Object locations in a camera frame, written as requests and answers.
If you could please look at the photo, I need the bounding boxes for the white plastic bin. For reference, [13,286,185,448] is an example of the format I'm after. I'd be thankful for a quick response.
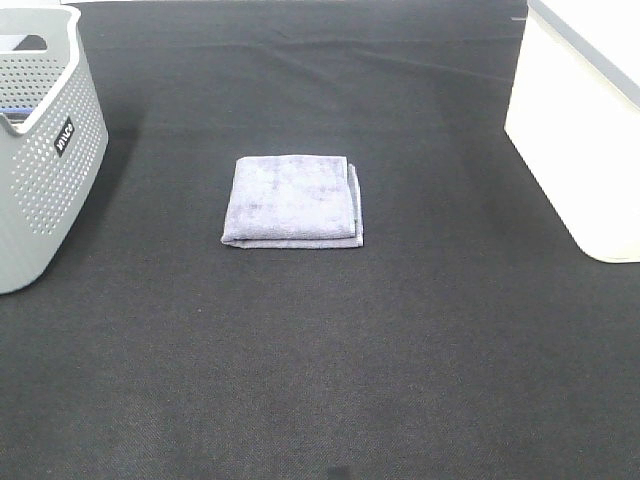
[504,1,639,263]

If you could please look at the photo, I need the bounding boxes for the blue towel in basket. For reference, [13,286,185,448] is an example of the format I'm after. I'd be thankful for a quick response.
[0,107,34,116]

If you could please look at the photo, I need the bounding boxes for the grey perforated plastic basket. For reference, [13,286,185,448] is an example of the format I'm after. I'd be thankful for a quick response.
[1,5,108,294]

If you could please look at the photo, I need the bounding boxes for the lavender towel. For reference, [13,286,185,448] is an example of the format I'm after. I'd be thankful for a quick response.
[221,155,364,249]

